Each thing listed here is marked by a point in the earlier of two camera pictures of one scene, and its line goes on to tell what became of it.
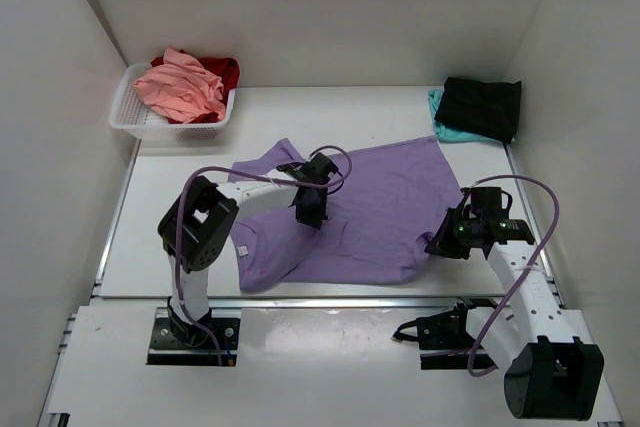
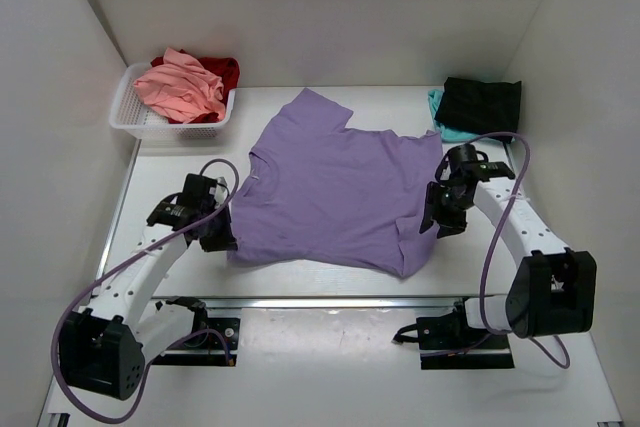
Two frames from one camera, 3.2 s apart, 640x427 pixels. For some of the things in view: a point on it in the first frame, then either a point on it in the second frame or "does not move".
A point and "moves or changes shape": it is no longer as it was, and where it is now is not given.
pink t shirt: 182,88 does not move
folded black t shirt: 489,108 does not move
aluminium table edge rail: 293,303 does not move
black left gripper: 314,218 -> 224,240
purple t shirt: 382,210 moves or changes shape
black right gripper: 442,241 -> 432,208
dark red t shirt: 225,68 does not move
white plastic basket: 131,114 does not move
